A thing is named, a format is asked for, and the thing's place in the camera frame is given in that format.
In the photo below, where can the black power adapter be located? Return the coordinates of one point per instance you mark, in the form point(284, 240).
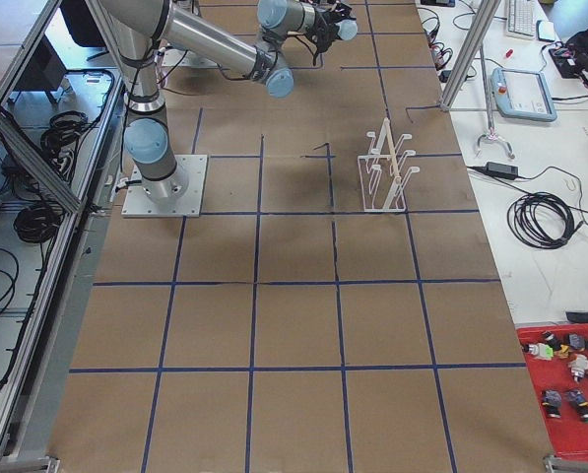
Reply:
point(502, 171)

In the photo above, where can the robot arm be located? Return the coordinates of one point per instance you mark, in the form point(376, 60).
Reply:
point(139, 33)

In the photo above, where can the teach pendant tablet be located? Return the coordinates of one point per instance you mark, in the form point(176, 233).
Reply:
point(522, 94)

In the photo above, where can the black smartphone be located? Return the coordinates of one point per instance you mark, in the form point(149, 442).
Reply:
point(545, 31)

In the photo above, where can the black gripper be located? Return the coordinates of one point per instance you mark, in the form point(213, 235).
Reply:
point(324, 31)

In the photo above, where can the white wire cup rack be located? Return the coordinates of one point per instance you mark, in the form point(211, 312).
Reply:
point(383, 171)

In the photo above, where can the red parts tray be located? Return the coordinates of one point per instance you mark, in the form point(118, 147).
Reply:
point(557, 359)

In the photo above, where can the light blue plastic cup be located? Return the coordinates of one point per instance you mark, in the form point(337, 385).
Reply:
point(346, 29)

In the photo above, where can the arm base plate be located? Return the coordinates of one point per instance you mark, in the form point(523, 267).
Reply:
point(180, 195)

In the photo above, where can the white keyboard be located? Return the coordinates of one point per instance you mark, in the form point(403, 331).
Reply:
point(520, 19)

